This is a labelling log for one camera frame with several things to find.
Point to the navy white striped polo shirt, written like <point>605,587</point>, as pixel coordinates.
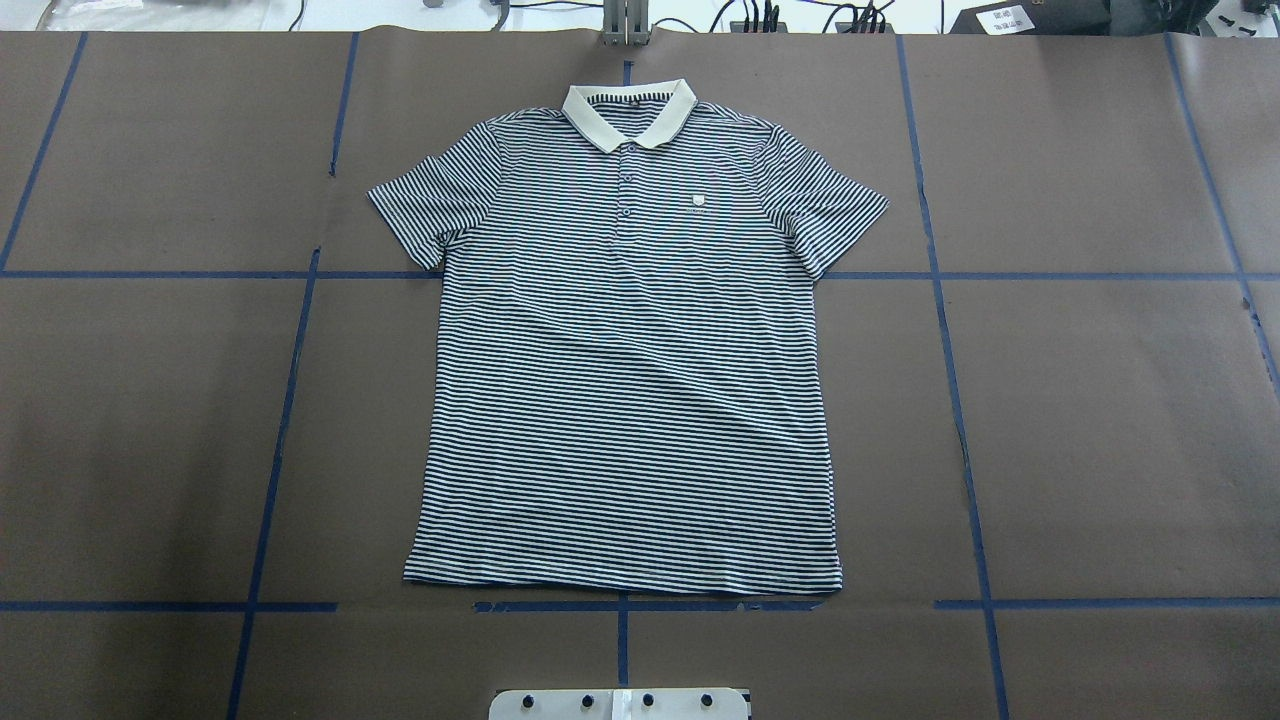
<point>627,391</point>

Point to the black labelled box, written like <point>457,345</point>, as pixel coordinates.
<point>999,19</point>

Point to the aluminium frame post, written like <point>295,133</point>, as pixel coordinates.
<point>626,23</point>

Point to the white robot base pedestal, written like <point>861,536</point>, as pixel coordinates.
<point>622,703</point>

